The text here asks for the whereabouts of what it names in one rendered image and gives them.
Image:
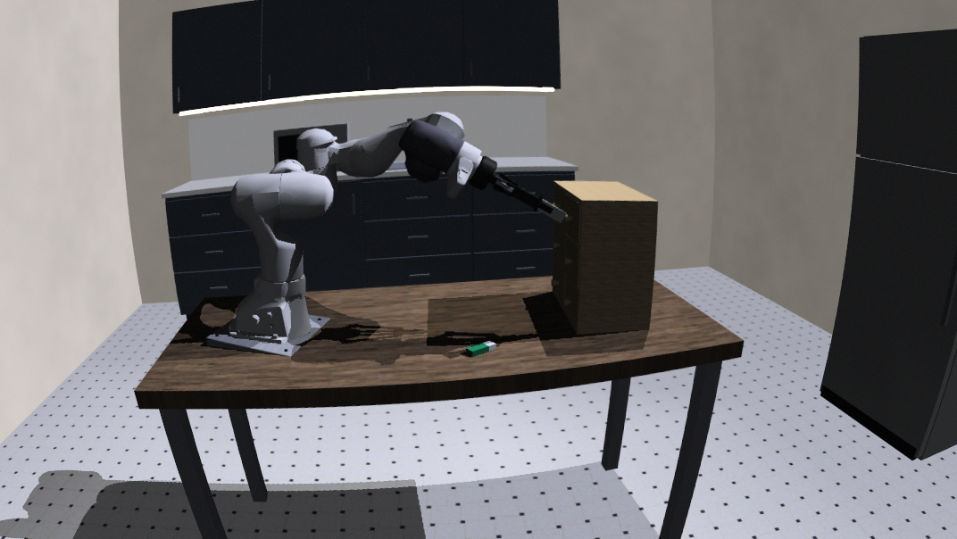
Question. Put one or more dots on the brown wooden drawer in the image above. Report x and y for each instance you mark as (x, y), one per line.
(571, 302)
(572, 260)
(560, 201)
(559, 245)
(558, 281)
(573, 217)

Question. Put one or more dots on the green and white eraser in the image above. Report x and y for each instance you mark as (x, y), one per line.
(480, 348)

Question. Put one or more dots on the small dark brown chest of drawers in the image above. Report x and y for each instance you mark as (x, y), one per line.
(617, 256)

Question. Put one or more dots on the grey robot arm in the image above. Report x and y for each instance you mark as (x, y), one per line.
(277, 305)

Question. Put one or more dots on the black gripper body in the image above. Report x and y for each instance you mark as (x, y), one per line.
(484, 174)

